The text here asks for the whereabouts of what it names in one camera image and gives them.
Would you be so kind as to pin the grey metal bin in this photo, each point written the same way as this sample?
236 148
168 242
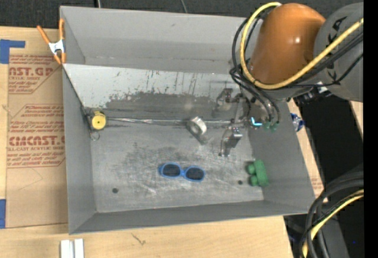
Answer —
147 147

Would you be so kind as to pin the green toy block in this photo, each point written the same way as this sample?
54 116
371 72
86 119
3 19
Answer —
260 172

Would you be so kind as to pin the blue sunglasses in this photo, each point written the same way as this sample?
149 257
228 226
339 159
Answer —
172 169

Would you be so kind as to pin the yellow round tape measure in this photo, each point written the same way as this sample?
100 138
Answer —
98 121

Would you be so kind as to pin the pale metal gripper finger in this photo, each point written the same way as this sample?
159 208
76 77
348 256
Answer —
231 140
226 100

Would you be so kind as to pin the brown cardboard board, red print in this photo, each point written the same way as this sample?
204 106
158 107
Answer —
35 162

